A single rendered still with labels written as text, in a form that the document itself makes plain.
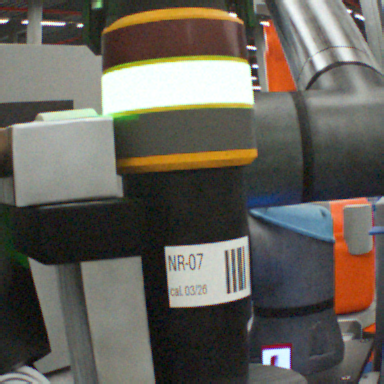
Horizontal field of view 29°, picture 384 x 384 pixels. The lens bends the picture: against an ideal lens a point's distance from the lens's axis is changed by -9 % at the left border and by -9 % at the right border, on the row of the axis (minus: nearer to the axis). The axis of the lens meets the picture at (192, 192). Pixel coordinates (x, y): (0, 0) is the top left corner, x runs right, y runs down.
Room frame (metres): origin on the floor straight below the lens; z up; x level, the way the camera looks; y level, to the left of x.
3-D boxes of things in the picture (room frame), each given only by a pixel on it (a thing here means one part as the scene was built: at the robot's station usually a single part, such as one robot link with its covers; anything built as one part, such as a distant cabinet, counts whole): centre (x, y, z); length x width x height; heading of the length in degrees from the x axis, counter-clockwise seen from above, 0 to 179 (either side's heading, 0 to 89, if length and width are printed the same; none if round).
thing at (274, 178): (0.51, -0.01, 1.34); 0.11 x 0.08 x 0.11; 90
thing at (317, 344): (1.02, -0.13, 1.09); 0.15 x 0.15 x 0.10
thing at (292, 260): (1.02, -0.12, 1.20); 0.13 x 0.12 x 0.14; 90
